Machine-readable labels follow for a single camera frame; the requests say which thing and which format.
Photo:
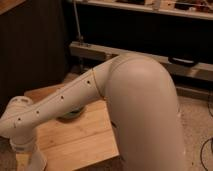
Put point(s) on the metal vertical pole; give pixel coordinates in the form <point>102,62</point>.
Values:
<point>79,36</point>

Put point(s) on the grey metal rail beam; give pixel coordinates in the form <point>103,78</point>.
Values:
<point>200,70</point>

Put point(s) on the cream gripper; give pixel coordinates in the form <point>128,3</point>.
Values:
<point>23,144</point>

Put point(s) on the black handle on rail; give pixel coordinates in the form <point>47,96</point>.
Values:
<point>187,63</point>

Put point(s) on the green plate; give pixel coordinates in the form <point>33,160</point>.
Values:
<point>72,115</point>

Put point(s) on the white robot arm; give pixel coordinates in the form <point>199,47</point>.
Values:
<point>143,109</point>

